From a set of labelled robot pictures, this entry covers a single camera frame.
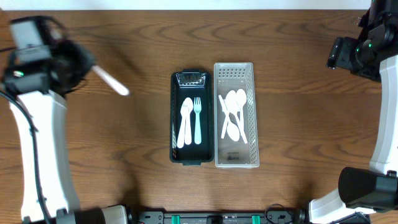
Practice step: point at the white plastic fork crosswise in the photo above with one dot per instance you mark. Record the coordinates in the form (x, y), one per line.
(117, 86)

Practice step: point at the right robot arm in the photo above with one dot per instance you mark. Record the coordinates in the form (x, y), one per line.
(373, 55)

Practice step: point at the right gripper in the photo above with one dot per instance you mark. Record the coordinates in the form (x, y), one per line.
(337, 54)

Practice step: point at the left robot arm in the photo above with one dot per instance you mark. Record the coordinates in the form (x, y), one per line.
(42, 69)

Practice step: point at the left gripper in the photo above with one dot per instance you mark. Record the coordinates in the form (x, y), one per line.
(82, 64)

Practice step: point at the clear plastic basket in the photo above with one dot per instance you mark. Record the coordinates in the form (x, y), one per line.
(229, 153)

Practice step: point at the white plastic fork diagonal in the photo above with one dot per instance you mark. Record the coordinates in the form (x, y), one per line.
(181, 133)

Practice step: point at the black plastic basket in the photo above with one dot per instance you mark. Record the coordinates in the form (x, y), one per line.
(192, 83)

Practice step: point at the white plastic spoon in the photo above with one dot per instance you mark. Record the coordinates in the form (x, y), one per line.
(232, 129)
(233, 108)
(241, 101)
(225, 124)
(188, 129)

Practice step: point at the white plastic fork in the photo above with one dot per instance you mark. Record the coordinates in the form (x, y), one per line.
(197, 110)

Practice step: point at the black mounting rail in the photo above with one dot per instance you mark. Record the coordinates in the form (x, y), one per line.
(275, 214)

